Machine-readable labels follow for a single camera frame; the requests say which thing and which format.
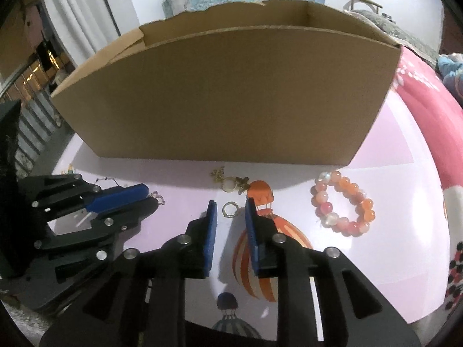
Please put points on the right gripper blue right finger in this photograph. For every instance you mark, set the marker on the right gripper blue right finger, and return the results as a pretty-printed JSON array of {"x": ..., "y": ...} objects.
[{"x": 323, "y": 298}]

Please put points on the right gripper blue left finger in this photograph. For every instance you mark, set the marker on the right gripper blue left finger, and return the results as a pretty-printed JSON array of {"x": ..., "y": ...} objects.
[{"x": 140, "y": 301}]

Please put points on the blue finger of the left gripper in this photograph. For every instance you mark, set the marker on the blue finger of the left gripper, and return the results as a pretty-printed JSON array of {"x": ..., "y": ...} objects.
[
  {"x": 44, "y": 199},
  {"x": 49, "y": 272}
]

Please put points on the white curtain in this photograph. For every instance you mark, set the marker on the white curtain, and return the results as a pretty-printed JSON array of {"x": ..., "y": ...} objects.
[{"x": 83, "y": 27}]

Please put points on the brown cardboard box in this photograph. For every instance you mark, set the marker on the brown cardboard box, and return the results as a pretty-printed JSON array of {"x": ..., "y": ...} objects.
[{"x": 282, "y": 81}]

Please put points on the pink floral bedding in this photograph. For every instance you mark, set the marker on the pink floral bedding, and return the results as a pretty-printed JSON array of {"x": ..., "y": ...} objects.
[{"x": 439, "y": 116}]

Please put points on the blue patterned blanket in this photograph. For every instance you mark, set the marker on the blue patterned blanket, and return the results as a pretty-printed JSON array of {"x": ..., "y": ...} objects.
[{"x": 451, "y": 68}]

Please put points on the wooden chair frame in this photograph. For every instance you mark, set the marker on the wooden chair frame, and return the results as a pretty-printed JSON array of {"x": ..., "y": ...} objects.
[{"x": 374, "y": 6}]

